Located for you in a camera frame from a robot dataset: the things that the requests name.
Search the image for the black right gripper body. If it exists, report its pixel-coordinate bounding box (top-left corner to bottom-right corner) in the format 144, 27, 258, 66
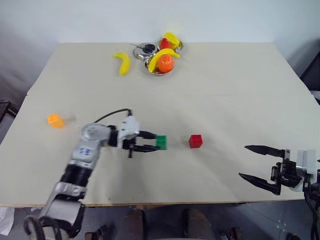
269, 149, 304, 196

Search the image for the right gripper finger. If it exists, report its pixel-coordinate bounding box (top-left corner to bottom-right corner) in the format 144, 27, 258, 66
244, 144, 286, 159
238, 172, 282, 196

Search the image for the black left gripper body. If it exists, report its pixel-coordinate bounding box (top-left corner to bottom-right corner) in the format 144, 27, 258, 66
122, 131, 145, 159

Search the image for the green toy brick cube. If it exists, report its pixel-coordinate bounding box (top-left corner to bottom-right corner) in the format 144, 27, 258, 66
155, 134, 169, 151

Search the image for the red toy brick cube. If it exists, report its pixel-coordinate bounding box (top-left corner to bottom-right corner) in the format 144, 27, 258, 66
188, 134, 204, 149

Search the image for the steel bowl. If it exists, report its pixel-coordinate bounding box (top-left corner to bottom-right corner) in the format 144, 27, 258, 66
156, 38, 186, 55
143, 53, 176, 76

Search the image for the orange toy fruit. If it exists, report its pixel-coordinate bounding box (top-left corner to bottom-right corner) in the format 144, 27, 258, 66
157, 54, 175, 74

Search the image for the orange toy brick cube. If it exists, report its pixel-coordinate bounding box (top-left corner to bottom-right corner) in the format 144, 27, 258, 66
46, 113, 66, 129

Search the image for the steel lid with black knob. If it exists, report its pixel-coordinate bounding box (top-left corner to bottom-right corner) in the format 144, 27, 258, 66
129, 42, 159, 61

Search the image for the red toy fruit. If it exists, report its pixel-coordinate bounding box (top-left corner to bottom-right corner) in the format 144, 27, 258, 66
159, 37, 173, 51

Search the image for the yellow toy banana bunch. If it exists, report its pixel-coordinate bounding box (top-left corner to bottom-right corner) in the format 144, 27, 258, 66
163, 31, 182, 50

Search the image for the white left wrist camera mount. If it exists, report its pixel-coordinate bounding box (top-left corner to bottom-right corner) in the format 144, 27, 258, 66
116, 115, 141, 149

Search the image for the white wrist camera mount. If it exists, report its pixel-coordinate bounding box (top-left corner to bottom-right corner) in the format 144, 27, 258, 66
116, 115, 141, 149
289, 149, 318, 194

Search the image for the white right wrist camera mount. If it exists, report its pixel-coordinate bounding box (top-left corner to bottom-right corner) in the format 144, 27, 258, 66
289, 149, 318, 194

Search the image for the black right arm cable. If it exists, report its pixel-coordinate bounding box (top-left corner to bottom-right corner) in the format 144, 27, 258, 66
302, 183, 320, 240

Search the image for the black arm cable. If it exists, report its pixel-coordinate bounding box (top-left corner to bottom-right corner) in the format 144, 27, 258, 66
302, 183, 320, 240
93, 108, 134, 124

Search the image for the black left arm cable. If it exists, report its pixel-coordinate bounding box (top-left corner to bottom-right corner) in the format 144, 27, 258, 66
93, 108, 134, 124

